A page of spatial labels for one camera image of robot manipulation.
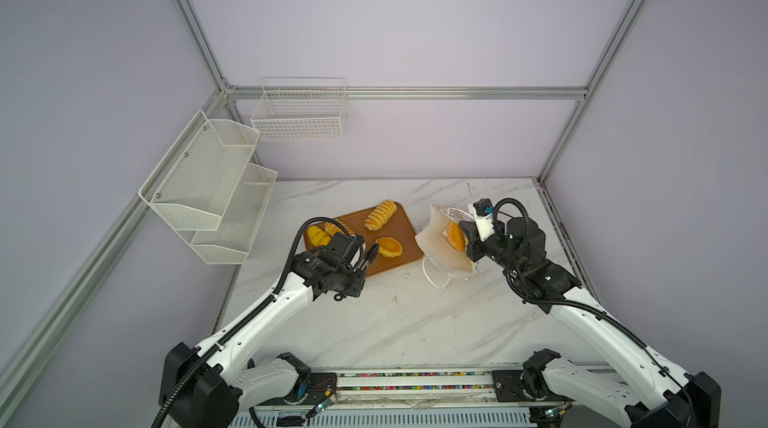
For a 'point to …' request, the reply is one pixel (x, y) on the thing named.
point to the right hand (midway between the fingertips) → (460, 221)
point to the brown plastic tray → (398, 240)
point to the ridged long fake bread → (379, 215)
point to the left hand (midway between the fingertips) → (353, 284)
